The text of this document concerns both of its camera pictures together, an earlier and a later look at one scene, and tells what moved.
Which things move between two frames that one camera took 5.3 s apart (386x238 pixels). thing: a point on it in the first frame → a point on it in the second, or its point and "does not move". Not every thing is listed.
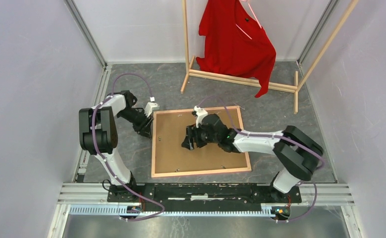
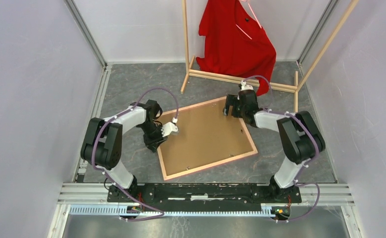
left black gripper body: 138,119 → 152,131
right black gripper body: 203,137 → 242,111
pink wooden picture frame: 175,174 → 165,176
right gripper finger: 188,143 → 229,101
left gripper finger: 146,131 → 153,145
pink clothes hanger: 255,18 does not move
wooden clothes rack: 188,61 does not move
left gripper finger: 148,125 → 162,140
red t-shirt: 235,43 does not move
